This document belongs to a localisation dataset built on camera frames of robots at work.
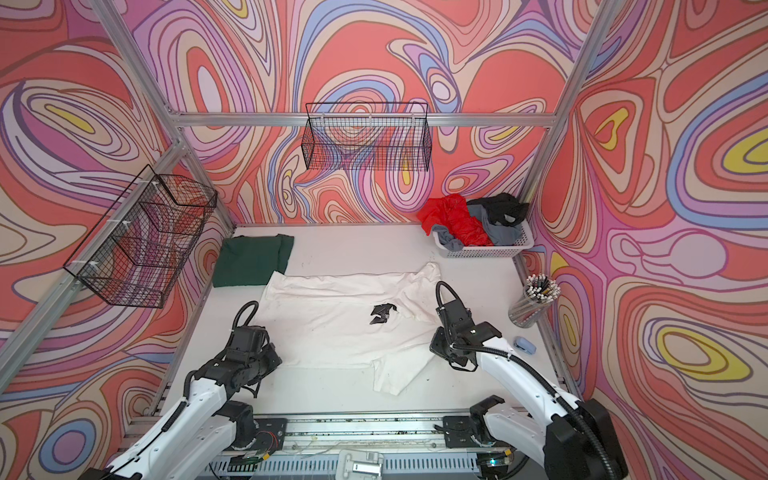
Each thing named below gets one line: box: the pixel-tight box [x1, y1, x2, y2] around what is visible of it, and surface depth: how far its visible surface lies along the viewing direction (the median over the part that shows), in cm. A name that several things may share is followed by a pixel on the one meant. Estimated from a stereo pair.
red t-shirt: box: [417, 194, 494, 247], surface depth 114 cm
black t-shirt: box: [467, 193, 529, 224], surface depth 113 cm
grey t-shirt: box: [433, 204, 523, 251], surface depth 107 cm
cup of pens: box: [508, 273, 561, 329], surface depth 84 cm
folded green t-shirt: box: [212, 233, 294, 288], surface depth 110 cm
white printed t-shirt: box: [261, 263, 442, 396], surface depth 96 cm
